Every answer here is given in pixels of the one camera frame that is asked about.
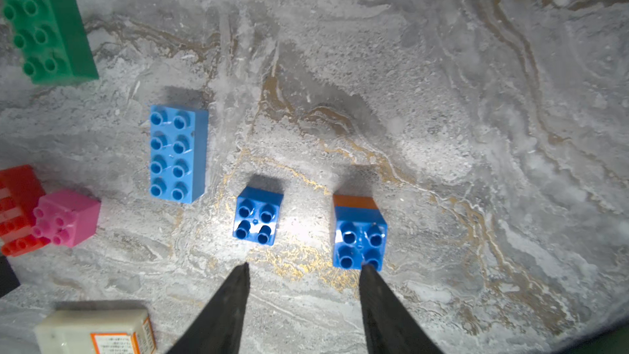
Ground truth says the black small lego brick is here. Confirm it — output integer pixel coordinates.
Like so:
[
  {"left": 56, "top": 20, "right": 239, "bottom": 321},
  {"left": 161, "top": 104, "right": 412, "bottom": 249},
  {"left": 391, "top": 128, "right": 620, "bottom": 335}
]
[{"left": 0, "top": 256, "right": 21, "bottom": 298}]

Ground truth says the green long lego brick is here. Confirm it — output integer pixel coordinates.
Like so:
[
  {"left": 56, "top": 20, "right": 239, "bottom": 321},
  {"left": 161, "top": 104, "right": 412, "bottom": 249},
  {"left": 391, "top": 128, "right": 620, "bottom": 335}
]
[{"left": 2, "top": 0, "right": 99, "bottom": 85}]

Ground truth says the blue square lego brick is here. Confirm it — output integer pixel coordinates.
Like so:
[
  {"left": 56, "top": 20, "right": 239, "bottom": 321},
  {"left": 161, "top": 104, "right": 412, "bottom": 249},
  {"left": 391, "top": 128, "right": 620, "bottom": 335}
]
[
  {"left": 333, "top": 206, "right": 388, "bottom": 272},
  {"left": 233, "top": 186, "right": 283, "bottom": 246}
]

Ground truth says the light blue long lego brick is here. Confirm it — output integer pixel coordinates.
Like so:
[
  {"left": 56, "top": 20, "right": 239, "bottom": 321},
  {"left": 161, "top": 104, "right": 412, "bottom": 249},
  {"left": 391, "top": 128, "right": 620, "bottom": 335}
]
[{"left": 149, "top": 105, "right": 209, "bottom": 204}]

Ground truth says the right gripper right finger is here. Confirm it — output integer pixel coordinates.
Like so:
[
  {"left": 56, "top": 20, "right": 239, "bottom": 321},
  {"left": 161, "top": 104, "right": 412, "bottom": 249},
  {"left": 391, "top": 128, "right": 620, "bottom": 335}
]
[{"left": 359, "top": 264, "right": 442, "bottom": 353}]

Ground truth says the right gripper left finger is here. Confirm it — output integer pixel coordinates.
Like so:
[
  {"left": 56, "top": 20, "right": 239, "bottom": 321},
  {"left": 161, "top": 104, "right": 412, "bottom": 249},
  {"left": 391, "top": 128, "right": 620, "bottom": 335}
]
[{"left": 169, "top": 262, "right": 250, "bottom": 353}]

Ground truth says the orange square lego brick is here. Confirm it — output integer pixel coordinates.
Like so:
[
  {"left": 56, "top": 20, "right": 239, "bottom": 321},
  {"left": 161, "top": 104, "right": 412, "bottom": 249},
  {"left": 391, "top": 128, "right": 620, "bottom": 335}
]
[{"left": 333, "top": 194, "right": 378, "bottom": 210}]

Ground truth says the pink square lego brick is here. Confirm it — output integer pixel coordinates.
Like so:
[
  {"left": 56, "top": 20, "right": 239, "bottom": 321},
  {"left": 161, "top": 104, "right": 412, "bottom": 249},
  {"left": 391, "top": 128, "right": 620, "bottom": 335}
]
[{"left": 31, "top": 189, "right": 101, "bottom": 247}]

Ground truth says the white eraser with orange label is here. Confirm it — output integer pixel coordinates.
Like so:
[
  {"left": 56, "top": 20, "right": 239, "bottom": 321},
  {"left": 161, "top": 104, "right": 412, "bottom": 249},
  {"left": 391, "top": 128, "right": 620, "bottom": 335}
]
[{"left": 34, "top": 309, "right": 157, "bottom": 354}]

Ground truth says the red long lego brick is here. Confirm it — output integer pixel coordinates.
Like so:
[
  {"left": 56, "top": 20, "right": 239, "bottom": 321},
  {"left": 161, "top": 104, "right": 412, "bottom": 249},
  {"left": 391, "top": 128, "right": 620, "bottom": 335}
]
[{"left": 1, "top": 165, "right": 50, "bottom": 257}]

